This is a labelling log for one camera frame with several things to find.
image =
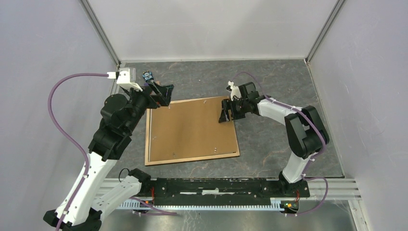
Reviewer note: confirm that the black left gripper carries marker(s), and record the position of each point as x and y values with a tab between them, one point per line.
165	91

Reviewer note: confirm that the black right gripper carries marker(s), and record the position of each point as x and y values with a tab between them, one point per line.
227	104

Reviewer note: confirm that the brown backing board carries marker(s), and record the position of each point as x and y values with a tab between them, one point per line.
191	130

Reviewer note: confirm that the wooden picture frame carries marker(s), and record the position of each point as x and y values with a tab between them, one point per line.
149	140

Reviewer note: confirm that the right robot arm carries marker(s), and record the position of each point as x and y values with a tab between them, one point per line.
305	131

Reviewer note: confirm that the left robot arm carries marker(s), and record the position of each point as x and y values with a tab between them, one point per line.
82	210

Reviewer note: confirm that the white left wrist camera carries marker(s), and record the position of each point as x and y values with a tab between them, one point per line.
125	78

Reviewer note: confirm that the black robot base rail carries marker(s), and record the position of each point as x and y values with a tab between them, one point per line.
220	191

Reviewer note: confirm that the white toothed cable duct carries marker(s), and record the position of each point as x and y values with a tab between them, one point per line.
274	205

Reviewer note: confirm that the left aluminium corner post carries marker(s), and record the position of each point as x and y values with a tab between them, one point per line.
100	31

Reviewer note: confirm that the aluminium corner post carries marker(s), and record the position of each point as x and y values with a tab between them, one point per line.
100	31
324	30

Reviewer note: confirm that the right aluminium corner post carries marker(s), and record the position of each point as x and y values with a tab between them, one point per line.
324	30

